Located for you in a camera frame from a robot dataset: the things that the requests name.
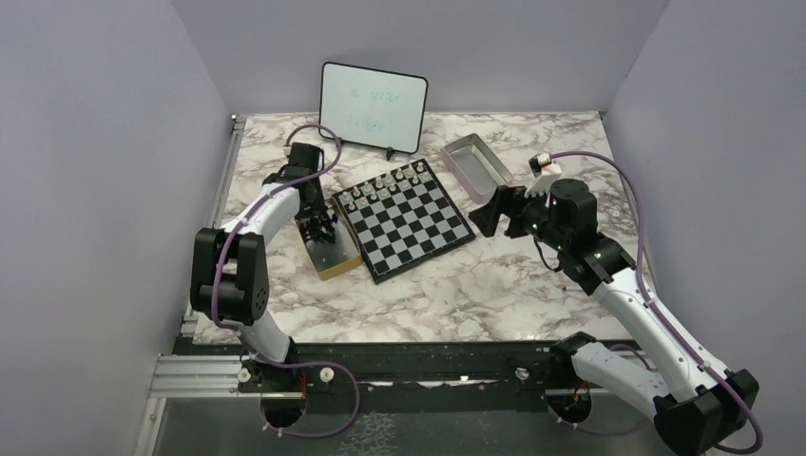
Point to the row of white chess pieces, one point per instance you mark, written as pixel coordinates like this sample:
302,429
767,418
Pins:
411,185

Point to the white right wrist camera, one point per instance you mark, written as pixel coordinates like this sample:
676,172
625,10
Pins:
545,171

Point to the small whiteboard on stand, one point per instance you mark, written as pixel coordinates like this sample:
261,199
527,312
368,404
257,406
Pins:
372,107

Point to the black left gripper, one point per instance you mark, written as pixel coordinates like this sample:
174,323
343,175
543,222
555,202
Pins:
318,205

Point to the pile of black chess pieces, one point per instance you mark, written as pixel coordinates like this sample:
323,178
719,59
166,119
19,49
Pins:
319,228

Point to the silver pink metal tin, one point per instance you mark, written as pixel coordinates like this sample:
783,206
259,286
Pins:
476,167

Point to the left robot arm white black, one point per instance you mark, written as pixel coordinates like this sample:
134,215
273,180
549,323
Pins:
229,274

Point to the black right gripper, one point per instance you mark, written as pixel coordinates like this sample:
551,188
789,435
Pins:
509,200

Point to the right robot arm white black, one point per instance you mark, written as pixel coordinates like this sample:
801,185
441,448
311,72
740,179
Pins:
693,400

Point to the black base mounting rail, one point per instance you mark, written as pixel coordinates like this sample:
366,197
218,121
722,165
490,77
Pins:
399,377

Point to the black white chessboard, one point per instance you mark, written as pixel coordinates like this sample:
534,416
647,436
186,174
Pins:
397,240

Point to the gold metal tin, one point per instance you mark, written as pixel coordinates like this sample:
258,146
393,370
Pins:
334,259

